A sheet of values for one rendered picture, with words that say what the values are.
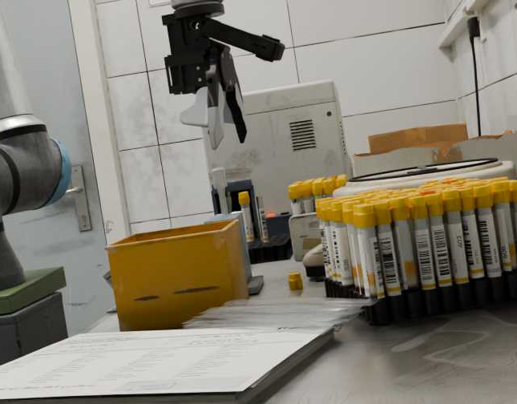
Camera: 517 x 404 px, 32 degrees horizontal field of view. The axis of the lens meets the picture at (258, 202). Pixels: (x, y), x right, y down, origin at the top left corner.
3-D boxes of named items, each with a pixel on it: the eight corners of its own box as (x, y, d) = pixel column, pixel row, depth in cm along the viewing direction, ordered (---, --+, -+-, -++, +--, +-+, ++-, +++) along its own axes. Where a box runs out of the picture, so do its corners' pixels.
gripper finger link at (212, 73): (212, 121, 122) (215, 70, 126) (224, 119, 121) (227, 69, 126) (201, 102, 118) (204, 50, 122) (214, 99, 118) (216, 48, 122)
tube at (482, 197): (505, 298, 84) (488, 186, 84) (487, 300, 85) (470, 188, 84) (507, 294, 86) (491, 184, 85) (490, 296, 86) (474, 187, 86)
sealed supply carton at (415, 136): (388, 199, 241) (378, 132, 240) (476, 187, 236) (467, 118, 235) (376, 210, 211) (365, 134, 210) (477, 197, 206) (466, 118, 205)
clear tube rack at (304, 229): (303, 246, 159) (297, 206, 158) (359, 238, 157) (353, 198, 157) (294, 261, 138) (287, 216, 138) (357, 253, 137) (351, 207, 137)
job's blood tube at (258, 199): (263, 254, 152) (255, 196, 151) (271, 253, 152) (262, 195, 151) (262, 255, 150) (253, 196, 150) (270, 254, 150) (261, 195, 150)
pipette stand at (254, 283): (213, 288, 122) (203, 217, 122) (264, 282, 121) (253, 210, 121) (203, 301, 112) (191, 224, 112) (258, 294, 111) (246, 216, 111)
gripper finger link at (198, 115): (182, 154, 120) (186, 99, 125) (223, 148, 119) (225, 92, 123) (173, 142, 118) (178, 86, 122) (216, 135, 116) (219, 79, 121)
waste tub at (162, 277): (144, 313, 110) (132, 234, 109) (251, 299, 108) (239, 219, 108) (118, 337, 96) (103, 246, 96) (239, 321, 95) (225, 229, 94)
